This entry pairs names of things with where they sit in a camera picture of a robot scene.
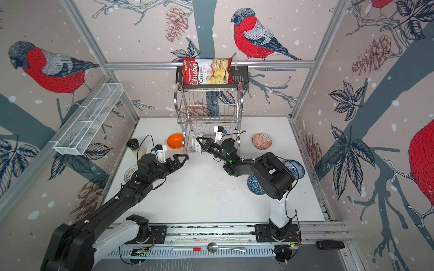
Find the red cassava chips bag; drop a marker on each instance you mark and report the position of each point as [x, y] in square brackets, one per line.
[198, 71]

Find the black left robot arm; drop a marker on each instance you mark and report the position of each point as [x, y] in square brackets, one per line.
[71, 247]

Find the red patterned ceramic bowl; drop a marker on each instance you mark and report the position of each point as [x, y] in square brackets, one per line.
[262, 141]

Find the blue white floral bowl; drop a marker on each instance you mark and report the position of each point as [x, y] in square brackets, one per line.
[296, 168]

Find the orange plastic bowl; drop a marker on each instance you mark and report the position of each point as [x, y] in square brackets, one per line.
[175, 141]

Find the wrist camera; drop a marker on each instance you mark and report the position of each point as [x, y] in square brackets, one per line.
[160, 151]
[219, 133]

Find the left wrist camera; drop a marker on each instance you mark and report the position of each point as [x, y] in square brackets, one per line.
[160, 151]

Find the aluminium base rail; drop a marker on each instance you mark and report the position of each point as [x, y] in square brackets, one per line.
[184, 241]

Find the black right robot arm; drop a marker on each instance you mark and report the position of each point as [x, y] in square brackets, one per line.
[273, 176]

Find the black remote device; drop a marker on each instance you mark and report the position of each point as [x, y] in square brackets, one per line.
[329, 245]

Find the steel wire dish rack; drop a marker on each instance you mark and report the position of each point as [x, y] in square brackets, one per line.
[200, 108]

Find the dark blue geometric bowl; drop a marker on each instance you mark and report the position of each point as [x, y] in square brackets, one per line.
[254, 186]

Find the metal spoon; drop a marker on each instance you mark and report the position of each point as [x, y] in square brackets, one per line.
[214, 248]

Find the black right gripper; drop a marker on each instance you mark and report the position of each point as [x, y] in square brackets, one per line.
[209, 146]

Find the white lattice pattern bowl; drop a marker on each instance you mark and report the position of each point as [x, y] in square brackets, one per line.
[130, 173]

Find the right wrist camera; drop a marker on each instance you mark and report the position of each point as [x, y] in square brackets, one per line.
[219, 133]

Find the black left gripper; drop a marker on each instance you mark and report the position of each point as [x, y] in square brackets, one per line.
[177, 161]

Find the salt grinder with black cap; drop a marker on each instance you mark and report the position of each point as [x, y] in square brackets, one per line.
[134, 145]

